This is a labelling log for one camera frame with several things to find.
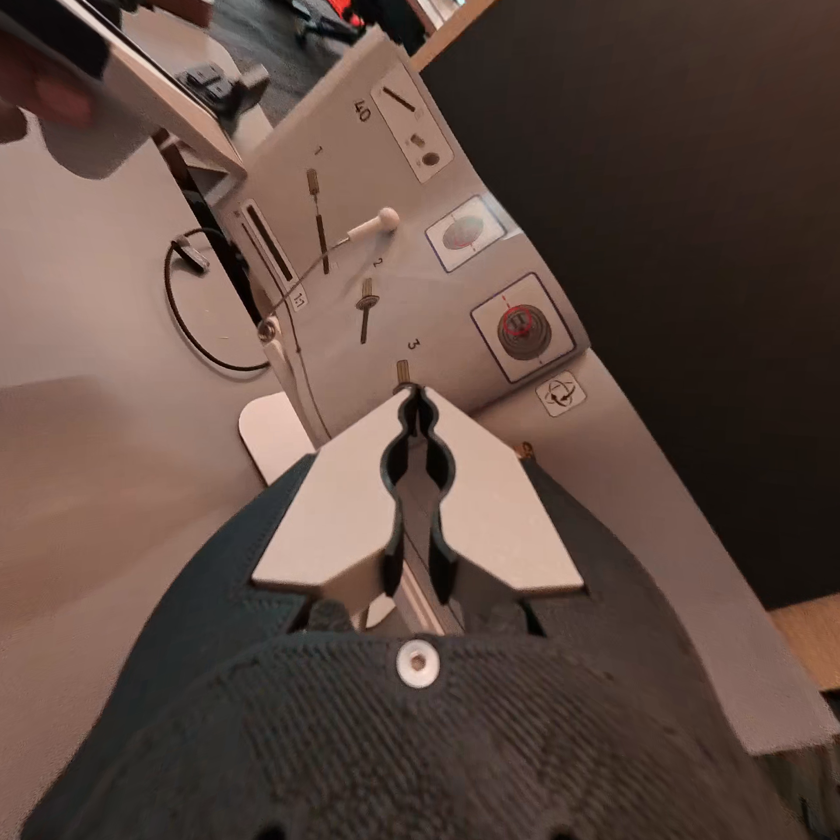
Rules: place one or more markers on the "black battery charger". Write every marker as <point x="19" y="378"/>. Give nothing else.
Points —
<point x="248" y="92"/>
<point x="203" y="82"/>

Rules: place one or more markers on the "white lego instruction booklet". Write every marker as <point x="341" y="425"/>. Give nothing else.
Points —
<point x="420" y="295"/>

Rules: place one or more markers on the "person's left hand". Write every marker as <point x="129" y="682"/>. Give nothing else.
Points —
<point x="39" y="85"/>

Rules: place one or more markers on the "book stand with black board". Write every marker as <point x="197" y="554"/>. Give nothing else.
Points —
<point x="656" y="197"/>

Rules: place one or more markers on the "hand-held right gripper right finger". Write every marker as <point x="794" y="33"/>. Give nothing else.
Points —
<point x="505" y="525"/>

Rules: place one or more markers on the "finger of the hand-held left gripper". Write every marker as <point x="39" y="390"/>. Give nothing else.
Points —
<point x="177" y="111"/>

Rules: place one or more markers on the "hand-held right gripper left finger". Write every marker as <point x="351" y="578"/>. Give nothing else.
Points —
<point x="328" y="525"/>

